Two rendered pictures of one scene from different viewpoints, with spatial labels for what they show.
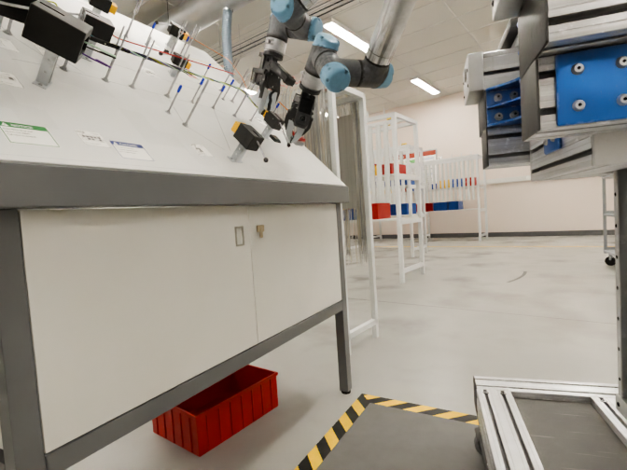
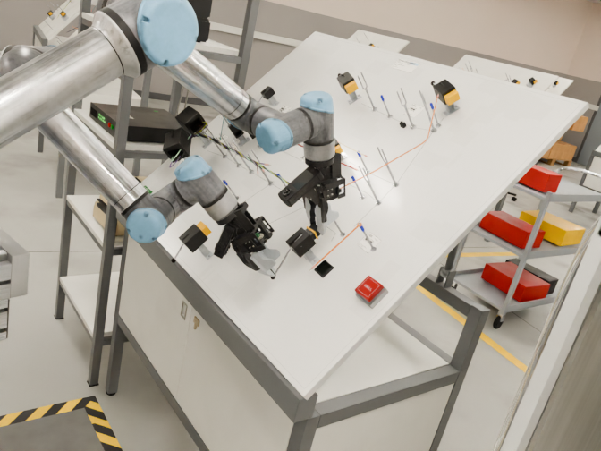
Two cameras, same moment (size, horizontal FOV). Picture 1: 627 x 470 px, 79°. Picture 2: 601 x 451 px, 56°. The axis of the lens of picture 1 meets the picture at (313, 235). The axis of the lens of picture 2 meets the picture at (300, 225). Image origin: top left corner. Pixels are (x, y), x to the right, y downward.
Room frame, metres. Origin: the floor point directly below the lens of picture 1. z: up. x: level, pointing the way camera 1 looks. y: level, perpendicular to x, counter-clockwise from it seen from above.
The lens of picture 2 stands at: (1.82, -1.17, 1.64)
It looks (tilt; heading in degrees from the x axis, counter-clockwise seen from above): 20 degrees down; 109
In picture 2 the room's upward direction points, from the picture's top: 13 degrees clockwise
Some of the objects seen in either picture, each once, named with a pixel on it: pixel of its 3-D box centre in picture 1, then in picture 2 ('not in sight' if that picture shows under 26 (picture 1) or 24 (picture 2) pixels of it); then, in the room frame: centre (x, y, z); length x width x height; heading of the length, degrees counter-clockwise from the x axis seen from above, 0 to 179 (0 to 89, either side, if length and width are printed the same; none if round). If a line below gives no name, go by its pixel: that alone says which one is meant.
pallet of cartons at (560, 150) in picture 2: not in sight; (545, 134); (2.08, 11.43, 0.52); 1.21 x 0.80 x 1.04; 54
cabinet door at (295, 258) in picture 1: (302, 261); (227, 404); (1.31, 0.04, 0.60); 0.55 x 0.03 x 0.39; 150
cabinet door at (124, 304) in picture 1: (171, 296); (153, 304); (0.84, 0.32, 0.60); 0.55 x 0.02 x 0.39; 150
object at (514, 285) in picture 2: not in sight; (534, 239); (2.09, 3.07, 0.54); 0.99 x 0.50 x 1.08; 58
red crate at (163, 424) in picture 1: (216, 401); not in sight; (1.42, 0.41, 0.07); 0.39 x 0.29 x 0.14; 143
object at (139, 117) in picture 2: not in sight; (142, 123); (0.39, 0.73, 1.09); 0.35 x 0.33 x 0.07; 150
